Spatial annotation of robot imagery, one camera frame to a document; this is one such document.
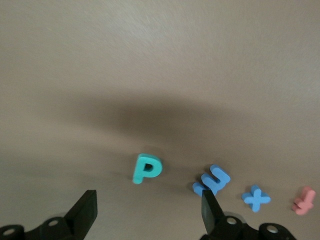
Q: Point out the pink foam letter f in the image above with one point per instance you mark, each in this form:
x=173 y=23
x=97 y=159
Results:
x=303 y=206

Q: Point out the blue foam letter x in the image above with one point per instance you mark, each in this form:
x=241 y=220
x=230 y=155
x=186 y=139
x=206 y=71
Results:
x=255 y=198

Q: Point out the blue foam letter E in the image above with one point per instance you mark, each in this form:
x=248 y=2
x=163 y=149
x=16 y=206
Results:
x=215 y=182

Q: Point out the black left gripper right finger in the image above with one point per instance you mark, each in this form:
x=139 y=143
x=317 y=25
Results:
x=210 y=212

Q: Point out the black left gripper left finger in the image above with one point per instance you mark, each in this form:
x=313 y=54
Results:
x=87 y=210

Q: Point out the teal foam letter P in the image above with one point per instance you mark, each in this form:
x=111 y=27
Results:
x=138 y=172

